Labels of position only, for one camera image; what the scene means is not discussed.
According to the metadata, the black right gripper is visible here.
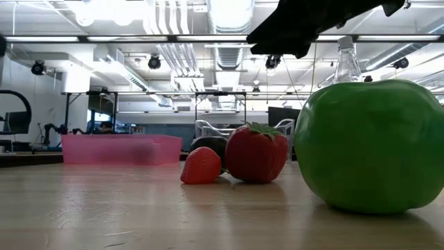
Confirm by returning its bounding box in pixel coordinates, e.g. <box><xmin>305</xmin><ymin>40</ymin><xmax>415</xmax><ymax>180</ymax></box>
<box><xmin>246</xmin><ymin>0</ymin><xmax>406</xmax><ymax>59</ymax></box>

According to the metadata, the clear plastic water bottle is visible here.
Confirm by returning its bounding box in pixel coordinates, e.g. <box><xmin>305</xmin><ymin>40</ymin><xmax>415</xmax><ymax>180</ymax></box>
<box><xmin>332</xmin><ymin>35</ymin><xmax>364</xmax><ymax>85</ymax></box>

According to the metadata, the large red toy strawberry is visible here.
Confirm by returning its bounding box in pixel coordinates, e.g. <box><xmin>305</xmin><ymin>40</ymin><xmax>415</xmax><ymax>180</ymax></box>
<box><xmin>223</xmin><ymin>122</ymin><xmax>289</xmax><ymax>185</ymax></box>

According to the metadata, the green toy apple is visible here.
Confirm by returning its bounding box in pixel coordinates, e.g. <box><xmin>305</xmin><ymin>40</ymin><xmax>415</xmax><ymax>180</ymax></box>
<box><xmin>293</xmin><ymin>79</ymin><xmax>444</xmax><ymax>215</ymax></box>

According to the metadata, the black computer monitor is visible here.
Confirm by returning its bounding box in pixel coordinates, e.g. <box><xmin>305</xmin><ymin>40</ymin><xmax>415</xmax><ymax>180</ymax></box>
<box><xmin>267</xmin><ymin>106</ymin><xmax>302</xmax><ymax>128</ymax></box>
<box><xmin>2</xmin><ymin>110</ymin><xmax>31</xmax><ymax>135</ymax></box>

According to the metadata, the clear plastic bin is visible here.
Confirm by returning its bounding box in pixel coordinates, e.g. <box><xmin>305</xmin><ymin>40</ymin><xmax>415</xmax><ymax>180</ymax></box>
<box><xmin>194</xmin><ymin>118</ymin><xmax>296</xmax><ymax>163</ymax></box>

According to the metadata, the dark purple toy plum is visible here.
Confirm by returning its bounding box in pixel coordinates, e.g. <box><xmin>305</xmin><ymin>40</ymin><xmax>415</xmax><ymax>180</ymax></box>
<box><xmin>189</xmin><ymin>135</ymin><xmax>229</xmax><ymax>174</ymax></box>

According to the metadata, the black overhead light bar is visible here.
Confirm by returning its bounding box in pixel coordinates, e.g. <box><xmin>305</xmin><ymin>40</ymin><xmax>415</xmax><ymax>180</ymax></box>
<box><xmin>0</xmin><ymin>33</ymin><xmax>444</xmax><ymax>44</ymax></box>

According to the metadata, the small red toy strawberry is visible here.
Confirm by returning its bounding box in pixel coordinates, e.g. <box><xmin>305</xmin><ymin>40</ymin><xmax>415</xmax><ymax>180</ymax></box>
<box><xmin>180</xmin><ymin>146</ymin><xmax>223</xmax><ymax>185</ymax></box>

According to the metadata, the pink plastic tray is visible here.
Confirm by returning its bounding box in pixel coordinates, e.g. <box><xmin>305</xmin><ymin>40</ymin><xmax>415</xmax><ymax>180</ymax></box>
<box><xmin>60</xmin><ymin>134</ymin><xmax>184</xmax><ymax>166</ymax></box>

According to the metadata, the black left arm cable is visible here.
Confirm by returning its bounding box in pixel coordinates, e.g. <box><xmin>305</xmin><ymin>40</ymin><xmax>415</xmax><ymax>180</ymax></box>
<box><xmin>0</xmin><ymin>90</ymin><xmax>33</xmax><ymax>135</ymax></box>

